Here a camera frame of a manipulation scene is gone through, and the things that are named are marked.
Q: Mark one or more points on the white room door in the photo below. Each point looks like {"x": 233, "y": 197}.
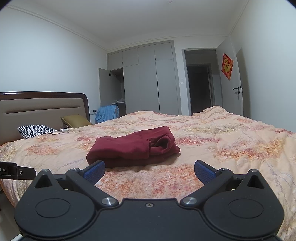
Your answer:
{"x": 229, "y": 97}

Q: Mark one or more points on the grey built-in wardrobe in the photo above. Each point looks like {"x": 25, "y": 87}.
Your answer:
{"x": 145, "y": 81}

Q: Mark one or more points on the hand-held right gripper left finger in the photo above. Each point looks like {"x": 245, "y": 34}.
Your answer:
{"x": 93, "y": 172}

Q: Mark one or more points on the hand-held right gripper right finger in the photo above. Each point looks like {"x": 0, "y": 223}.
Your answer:
{"x": 204, "y": 172}

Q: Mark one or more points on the floral peach blanket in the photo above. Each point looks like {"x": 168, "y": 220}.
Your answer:
{"x": 231, "y": 148}

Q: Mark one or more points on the blue denim garment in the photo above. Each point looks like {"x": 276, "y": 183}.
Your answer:
{"x": 107, "y": 113}

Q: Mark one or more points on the dark red sweater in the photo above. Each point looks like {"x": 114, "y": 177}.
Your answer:
{"x": 129, "y": 148}

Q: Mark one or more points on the brown padded bed headboard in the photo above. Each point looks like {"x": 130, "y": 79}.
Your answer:
{"x": 34, "y": 111}

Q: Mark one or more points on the olive green pillow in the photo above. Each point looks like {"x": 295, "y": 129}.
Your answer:
{"x": 75, "y": 121}

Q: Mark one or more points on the red diamond door poster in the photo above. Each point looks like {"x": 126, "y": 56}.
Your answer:
{"x": 227, "y": 66}

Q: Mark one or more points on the grey door frame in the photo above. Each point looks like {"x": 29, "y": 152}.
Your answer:
{"x": 200, "y": 49}

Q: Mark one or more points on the black white houndstooth pillow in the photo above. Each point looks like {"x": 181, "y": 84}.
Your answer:
{"x": 34, "y": 131}

